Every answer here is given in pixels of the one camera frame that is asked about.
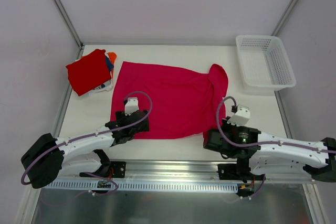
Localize crimson pink t-shirt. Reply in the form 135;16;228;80
110;61;229;140

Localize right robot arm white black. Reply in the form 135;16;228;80
203;120;335;183

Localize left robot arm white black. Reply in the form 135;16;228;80
20;110;151;189

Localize folded white t-shirt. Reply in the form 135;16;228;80
89;79;113;94

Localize folded red t-shirt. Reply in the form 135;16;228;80
66;49;113;96

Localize folded orange t-shirt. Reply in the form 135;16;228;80
106;52;117;77

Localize white perforated plastic basket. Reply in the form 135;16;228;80
236;35;297;95

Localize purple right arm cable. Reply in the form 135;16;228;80
215;96;336;200

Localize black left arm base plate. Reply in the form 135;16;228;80
107;161;127;178

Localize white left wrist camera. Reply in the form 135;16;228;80
124;97;139;116

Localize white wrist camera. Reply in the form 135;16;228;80
124;97;139;116
227;104;250;126

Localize aluminium mounting rail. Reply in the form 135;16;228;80
30;157;315;185

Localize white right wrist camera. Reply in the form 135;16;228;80
227;104;250;126

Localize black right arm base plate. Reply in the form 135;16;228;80
217;164;263;183

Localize white slotted cable duct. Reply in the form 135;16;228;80
44;179;238;194

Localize left aluminium frame post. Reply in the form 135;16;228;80
52;0;83;49

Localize aluminium frame post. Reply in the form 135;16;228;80
271;0;300;36
52;0;83;49

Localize right aluminium frame post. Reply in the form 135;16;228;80
271;0;300;36

